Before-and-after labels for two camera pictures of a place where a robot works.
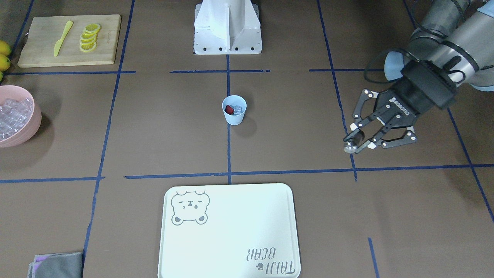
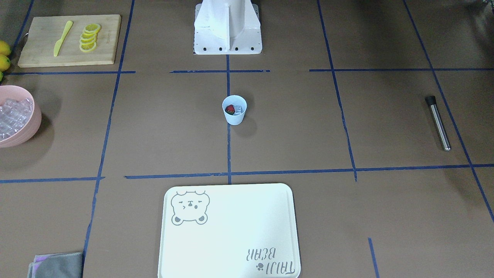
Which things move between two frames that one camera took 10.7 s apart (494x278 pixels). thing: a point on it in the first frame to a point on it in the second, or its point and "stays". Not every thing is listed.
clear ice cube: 238,109 stays
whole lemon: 5,48 stays
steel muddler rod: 351,145 to 431,101
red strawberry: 229,110 stays
